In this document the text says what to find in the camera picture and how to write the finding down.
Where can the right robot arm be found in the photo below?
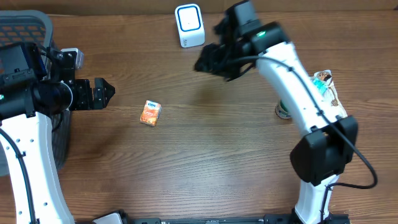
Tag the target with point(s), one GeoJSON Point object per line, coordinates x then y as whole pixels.
{"type": "Point", "coordinates": [327, 139]}

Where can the white barcode scanner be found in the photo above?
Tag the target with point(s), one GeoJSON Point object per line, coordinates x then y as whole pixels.
{"type": "Point", "coordinates": [190, 25]}

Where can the blue tissue pack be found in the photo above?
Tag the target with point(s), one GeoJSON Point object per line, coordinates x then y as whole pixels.
{"type": "Point", "coordinates": [320, 85]}

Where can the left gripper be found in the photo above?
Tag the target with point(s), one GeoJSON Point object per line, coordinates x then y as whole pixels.
{"type": "Point", "coordinates": [86, 102]}

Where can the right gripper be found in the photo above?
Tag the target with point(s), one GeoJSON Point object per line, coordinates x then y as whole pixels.
{"type": "Point", "coordinates": [212, 58]}

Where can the green lid jar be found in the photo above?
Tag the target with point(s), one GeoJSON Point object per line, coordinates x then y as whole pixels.
{"type": "Point", "coordinates": [281, 111]}

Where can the orange tissue pack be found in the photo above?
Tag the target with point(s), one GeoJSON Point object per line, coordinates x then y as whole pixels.
{"type": "Point", "coordinates": [151, 113]}

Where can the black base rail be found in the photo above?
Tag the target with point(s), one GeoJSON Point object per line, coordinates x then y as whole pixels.
{"type": "Point", "coordinates": [120, 216]}

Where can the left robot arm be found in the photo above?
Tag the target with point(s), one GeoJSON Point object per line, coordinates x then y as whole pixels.
{"type": "Point", "coordinates": [38, 82]}

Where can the grey plastic mesh basket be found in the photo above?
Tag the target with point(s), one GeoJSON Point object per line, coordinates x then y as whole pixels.
{"type": "Point", "coordinates": [35, 26]}

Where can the beige snack pouch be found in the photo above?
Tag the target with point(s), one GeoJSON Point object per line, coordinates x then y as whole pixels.
{"type": "Point", "coordinates": [331, 95]}

